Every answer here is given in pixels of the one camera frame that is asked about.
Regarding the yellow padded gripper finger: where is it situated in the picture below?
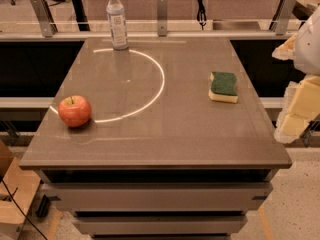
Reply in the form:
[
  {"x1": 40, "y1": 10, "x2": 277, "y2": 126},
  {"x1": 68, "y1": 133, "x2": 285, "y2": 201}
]
[
  {"x1": 272, "y1": 34, "x2": 297, "y2": 60},
  {"x1": 274, "y1": 75, "x2": 320, "y2": 144}
]

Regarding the green and yellow sponge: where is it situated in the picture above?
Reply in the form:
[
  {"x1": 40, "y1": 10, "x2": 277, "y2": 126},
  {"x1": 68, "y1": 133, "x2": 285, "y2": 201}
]
[{"x1": 208, "y1": 71, "x2": 238, "y2": 103}]

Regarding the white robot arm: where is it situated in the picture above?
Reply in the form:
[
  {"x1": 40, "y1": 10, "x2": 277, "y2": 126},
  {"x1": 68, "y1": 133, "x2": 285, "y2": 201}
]
[{"x1": 272, "y1": 7, "x2": 320, "y2": 143}]

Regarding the clear blue plastic bottle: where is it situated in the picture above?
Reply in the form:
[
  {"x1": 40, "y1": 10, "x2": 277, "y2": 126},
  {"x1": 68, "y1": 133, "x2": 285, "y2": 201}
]
[{"x1": 106, "y1": 0, "x2": 128, "y2": 50}]

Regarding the grey table cabinet with drawers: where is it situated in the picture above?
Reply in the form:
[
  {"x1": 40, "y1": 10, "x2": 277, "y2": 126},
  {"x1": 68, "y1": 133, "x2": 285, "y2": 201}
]
[{"x1": 21, "y1": 38, "x2": 291, "y2": 240}]

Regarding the red apple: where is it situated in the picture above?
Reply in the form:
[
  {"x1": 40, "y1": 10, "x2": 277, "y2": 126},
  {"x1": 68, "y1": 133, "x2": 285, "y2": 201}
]
[{"x1": 58, "y1": 95, "x2": 91, "y2": 128}]

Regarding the wooden box at left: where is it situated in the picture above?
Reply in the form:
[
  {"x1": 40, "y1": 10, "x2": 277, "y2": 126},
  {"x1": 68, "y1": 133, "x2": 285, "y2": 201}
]
[{"x1": 0, "y1": 141, "x2": 40, "y2": 240}]

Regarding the right metal rail bracket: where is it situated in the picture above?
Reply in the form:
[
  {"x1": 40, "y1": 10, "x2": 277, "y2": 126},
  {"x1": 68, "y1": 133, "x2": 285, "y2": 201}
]
[{"x1": 274, "y1": 0, "x2": 297, "y2": 35}]

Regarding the metal rail bracket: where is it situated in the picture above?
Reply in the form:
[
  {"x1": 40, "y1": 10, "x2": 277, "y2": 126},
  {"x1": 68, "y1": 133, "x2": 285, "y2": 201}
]
[
  {"x1": 157, "y1": 0, "x2": 168, "y2": 36},
  {"x1": 274, "y1": 0, "x2": 297, "y2": 35},
  {"x1": 30, "y1": 0, "x2": 54, "y2": 37}
]

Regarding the black hanging cable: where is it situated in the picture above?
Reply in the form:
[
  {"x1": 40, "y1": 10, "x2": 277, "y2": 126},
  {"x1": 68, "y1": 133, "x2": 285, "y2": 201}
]
[{"x1": 195, "y1": 0, "x2": 208, "y2": 31}]

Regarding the middle metal rail bracket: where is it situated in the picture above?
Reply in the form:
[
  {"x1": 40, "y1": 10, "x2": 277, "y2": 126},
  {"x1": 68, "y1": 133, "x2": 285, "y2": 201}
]
[{"x1": 157, "y1": 0, "x2": 168, "y2": 36}]

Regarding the left metal rail bracket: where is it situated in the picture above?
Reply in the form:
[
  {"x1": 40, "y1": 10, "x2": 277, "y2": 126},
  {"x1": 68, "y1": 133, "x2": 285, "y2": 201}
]
[{"x1": 30, "y1": 0, "x2": 54, "y2": 37}]

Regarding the black cable on floor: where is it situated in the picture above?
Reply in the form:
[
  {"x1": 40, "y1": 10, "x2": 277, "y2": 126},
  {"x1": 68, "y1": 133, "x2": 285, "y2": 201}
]
[{"x1": 0, "y1": 178, "x2": 49, "y2": 240}]

